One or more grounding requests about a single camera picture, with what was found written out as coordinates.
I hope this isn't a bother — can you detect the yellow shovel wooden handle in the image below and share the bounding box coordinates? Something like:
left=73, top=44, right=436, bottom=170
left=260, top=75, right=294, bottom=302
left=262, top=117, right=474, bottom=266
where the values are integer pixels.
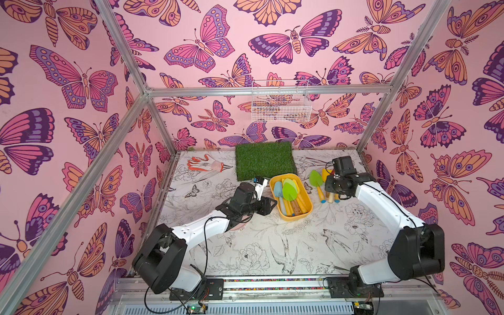
left=322, top=169, right=334, bottom=203

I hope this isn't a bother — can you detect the green shovel yellow handle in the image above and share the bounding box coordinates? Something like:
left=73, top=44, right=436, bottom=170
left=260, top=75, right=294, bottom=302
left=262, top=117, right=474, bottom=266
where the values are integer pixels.
left=309, top=170, right=326, bottom=203

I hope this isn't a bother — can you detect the yellow plastic storage box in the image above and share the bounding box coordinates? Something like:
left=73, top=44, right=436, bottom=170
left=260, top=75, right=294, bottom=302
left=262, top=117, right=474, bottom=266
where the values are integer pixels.
left=270, top=173, right=314, bottom=222

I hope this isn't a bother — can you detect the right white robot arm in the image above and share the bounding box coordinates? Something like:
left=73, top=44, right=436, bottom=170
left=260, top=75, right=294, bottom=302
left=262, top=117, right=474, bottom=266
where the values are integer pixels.
left=325, top=156, right=445, bottom=297

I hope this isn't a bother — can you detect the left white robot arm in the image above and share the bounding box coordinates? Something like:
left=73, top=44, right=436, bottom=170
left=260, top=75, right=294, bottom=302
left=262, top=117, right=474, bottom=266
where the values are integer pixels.
left=132, top=177, right=278, bottom=294

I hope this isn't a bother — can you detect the light blue shovel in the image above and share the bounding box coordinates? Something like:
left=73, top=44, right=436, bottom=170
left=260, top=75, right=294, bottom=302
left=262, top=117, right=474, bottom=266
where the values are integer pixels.
left=274, top=181, right=287, bottom=217

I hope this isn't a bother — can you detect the yellow green narrow trowel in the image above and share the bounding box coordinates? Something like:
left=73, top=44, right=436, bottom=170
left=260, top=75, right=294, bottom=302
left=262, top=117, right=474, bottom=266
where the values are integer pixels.
left=283, top=178, right=308, bottom=213

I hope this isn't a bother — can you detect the green artificial grass mat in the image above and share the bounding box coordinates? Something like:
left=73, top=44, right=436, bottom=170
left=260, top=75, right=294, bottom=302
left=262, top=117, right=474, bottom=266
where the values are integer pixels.
left=235, top=142, right=298, bottom=181

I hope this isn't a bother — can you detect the red white gardening glove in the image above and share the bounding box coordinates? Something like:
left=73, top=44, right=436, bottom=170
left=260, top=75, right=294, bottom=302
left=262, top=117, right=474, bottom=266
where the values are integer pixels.
left=187, top=154, right=232, bottom=173

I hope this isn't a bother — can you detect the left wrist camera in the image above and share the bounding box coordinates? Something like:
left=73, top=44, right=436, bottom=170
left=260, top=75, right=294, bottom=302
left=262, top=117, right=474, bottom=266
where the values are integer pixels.
left=253, top=177, right=269, bottom=201

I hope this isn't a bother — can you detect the green trowel wooden handle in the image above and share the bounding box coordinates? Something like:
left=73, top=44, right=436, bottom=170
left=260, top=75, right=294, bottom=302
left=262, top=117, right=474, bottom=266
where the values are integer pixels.
left=282, top=178, right=303, bottom=216

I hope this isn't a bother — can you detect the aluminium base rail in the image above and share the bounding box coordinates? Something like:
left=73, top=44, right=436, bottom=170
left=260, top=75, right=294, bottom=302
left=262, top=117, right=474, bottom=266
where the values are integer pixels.
left=105, top=275, right=450, bottom=314

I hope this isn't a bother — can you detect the white wire basket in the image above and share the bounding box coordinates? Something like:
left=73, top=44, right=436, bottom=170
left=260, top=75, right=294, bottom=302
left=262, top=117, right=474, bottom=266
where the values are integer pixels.
left=249, top=80, right=312, bottom=124

